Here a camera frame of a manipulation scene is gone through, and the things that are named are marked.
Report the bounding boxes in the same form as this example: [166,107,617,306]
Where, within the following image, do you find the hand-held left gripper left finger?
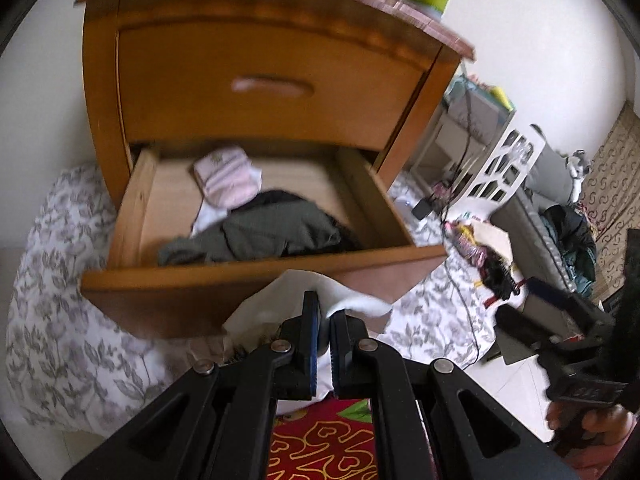
[62,290,321,480]

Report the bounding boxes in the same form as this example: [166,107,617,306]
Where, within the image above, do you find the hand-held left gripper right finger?
[329,310,576,480]

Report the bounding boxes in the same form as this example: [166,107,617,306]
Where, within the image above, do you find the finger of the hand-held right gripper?
[495,305,613,366]
[522,277,613,328]

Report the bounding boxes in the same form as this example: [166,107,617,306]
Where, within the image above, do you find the white cloth garment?
[221,269,396,416]

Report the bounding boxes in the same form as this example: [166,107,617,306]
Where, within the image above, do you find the grey garment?
[157,200,358,267]

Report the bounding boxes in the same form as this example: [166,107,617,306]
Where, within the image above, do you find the wooden drawer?
[80,145,448,341]
[116,20,433,148]

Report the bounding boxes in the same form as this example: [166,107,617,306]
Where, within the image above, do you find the pink striped socks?
[193,146,263,209]

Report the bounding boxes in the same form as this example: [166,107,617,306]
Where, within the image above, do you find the closed wooden drawer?
[116,20,433,148]

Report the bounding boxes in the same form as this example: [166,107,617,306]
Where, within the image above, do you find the person's right hand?
[545,399,637,450]

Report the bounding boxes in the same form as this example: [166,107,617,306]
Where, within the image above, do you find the black hair accessories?
[477,255,523,301]

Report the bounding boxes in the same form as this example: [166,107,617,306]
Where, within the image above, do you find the dark clothes pile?
[542,202,598,296]

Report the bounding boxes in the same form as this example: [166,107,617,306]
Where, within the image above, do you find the grey sofa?
[492,140,601,301]

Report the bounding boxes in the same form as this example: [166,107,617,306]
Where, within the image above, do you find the beige paper sheet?
[470,222,513,266]

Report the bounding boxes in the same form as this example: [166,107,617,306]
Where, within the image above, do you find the red floral blanket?
[270,397,436,480]

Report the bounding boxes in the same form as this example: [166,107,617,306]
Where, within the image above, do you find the colourful patterned packet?
[447,222,488,268]

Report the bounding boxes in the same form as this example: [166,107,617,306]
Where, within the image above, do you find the grey white plush toy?
[565,150,591,201]

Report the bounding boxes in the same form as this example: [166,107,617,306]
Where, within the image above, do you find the white cut-out rack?
[407,75,548,206]

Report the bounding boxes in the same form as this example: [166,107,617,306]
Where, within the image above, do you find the beige patterned cloth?
[580,105,640,301]

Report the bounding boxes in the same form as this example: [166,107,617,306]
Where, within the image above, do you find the black power adapter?
[411,196,436,221]

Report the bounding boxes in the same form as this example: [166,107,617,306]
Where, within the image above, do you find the yellow toy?
[490,86,516,111]

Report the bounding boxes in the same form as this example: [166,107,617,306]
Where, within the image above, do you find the pale teal cloth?
[445,74,473,98]

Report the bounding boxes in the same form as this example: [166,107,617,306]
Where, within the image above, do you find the wooden nightstand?
[75,0,476,191]

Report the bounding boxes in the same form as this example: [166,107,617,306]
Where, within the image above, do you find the long black cable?
[435,87,496,366]

